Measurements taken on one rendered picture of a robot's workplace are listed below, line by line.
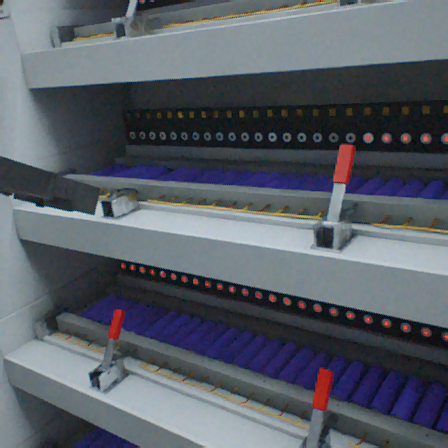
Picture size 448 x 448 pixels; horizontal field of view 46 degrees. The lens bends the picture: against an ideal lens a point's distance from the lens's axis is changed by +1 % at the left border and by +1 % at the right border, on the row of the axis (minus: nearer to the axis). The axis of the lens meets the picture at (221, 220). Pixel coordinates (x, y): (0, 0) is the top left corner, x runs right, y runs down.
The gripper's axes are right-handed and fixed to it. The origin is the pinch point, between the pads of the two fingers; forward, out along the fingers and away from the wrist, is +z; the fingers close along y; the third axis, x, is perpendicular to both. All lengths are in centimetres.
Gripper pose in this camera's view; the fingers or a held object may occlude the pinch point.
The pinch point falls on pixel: (59, 193)
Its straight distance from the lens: 56.1
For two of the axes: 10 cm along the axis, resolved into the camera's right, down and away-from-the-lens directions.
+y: 8.1, 1.1, -5.8
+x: 1.9, -9.8, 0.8
